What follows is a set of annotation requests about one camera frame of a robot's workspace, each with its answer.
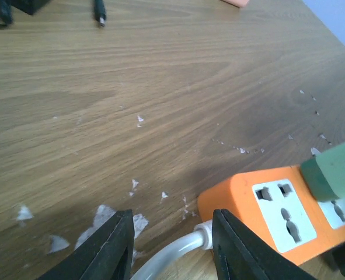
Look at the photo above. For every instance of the black power adapter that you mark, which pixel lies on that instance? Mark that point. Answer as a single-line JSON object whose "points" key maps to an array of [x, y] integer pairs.
{"points": [[30, 7]]}

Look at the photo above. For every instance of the orange power strip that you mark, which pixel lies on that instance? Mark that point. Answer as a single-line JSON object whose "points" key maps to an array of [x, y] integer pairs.
{"points": [[277, 206]]}

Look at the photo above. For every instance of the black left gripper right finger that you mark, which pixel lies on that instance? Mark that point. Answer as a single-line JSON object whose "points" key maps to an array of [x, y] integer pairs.
{"points": [[240, 254]]}

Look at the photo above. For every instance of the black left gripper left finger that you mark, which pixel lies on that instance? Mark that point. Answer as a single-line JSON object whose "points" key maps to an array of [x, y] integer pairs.
{"points": [[106, 254]]}

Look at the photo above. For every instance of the green charger plug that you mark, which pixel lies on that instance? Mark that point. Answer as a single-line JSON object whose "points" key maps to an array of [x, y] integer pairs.
{"points": [[324, 174]]}

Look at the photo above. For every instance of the pink charger plug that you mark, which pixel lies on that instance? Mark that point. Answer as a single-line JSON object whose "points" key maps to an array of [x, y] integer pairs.
{"points": [[237, 3]]}

